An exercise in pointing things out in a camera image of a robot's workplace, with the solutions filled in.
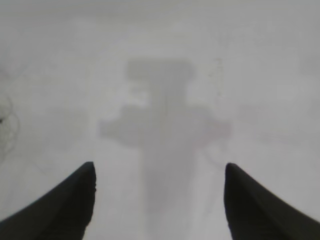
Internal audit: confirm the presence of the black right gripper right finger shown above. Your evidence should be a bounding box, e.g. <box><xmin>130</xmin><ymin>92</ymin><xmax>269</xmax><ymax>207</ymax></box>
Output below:
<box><xmin>223</xmin><ymin>162</ymin><xmax>320</xmax><ymax>240</ymax></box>

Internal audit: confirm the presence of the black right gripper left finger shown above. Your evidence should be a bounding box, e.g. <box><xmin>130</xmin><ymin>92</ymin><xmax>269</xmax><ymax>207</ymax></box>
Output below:
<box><xmin>0</xmin><ymin>161</ymin><xmax>97</xmax><ymax>240</ymax></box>

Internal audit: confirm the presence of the woven yellow wicker basket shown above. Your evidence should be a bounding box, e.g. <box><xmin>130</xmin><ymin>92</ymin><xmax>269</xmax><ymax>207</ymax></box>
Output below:
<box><xmin>0</xmin><ymin>93</ymin><xmax>21</xmax><ymax>162</ymax></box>

